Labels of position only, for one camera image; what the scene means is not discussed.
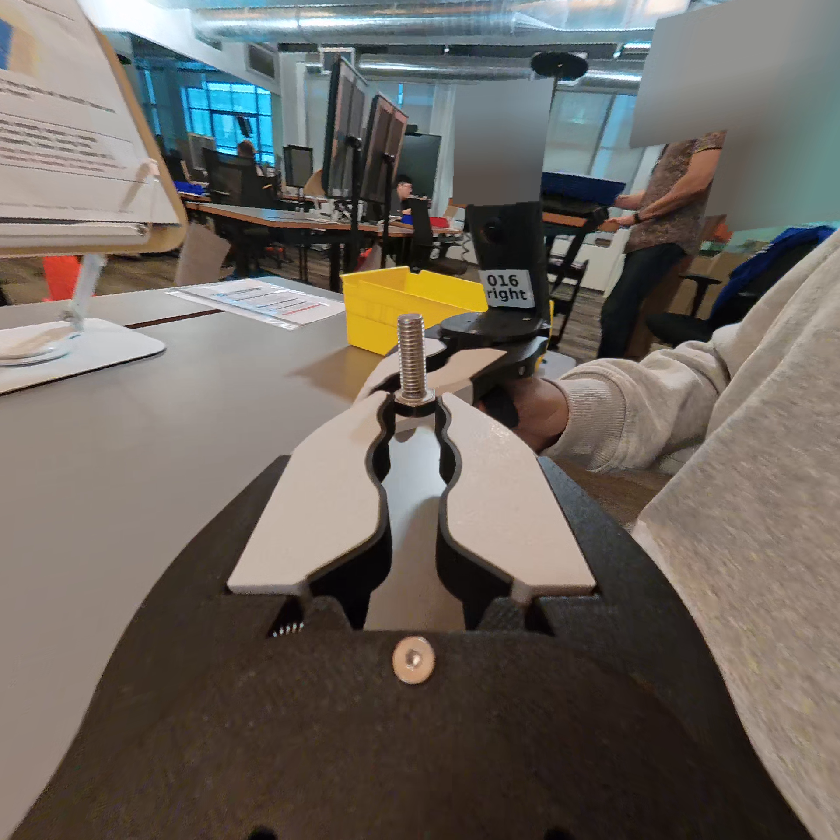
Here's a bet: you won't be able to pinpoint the silver ceiling duct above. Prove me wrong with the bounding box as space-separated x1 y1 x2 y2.
196 0 658 42

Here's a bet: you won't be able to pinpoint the printed paper sheets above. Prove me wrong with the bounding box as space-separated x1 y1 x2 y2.
0 0 182 237

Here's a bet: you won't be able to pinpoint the office window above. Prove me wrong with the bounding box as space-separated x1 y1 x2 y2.
183 81 274 156

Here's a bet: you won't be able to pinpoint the dark wall screen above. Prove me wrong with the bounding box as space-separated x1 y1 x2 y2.
396 134 442 198

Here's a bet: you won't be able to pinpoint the black round lamp head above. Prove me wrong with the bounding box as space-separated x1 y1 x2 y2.
529 50 589 84

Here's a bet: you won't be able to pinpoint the black folding stand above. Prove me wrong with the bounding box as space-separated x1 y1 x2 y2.
541 200 616 350

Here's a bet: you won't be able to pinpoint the yellow plastic bin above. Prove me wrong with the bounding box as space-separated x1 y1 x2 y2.
339 265 556 370

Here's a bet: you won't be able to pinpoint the laminated instruction sheet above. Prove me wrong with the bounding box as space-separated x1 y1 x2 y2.
166 278 347 330

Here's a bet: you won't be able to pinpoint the long wooden office desk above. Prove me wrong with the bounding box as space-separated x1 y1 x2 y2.
186 199 462 274

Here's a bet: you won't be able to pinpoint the orange object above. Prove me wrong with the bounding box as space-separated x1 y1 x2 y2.
42 255 85 302

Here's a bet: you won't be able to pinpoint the silver steel bolt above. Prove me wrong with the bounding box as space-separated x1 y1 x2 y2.
396 313 428 400

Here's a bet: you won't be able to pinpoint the white document stand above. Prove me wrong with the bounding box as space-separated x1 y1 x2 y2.
0 0 190 396

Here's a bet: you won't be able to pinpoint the person's grey sweatshirt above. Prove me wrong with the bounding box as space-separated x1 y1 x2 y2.
629 226 840 840

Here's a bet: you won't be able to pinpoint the grey upright panel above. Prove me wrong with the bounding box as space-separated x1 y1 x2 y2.
173 223 232 288

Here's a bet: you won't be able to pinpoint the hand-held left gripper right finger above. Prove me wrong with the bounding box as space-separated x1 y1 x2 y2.
436 392 599 605

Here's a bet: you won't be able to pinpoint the person's right hand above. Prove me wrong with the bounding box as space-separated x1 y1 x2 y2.
517 377 570 455

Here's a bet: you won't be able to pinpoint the blue plastic crate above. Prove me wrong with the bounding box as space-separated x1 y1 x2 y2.
541 171 628 208

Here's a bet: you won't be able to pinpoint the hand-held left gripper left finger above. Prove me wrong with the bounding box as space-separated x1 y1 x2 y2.
226 392 395 595

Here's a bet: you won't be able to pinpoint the grey desk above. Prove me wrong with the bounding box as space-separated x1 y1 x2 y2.
0 276 580 840

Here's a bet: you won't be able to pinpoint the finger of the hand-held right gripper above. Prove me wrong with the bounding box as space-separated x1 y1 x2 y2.
425 338 508 403
354 354 402 406

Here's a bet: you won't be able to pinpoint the person's right forearm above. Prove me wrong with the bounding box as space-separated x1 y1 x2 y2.
541 328 746 475

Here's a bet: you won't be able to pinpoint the blue cloth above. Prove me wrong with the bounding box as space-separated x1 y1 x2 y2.
710 226 838 323

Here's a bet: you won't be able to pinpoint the black office chair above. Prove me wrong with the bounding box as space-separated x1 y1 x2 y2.
646 273 723 344
407 197 469 277

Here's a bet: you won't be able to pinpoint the large black monitor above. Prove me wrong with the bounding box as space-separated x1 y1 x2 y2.
321 56 369 199
359 94 410 206

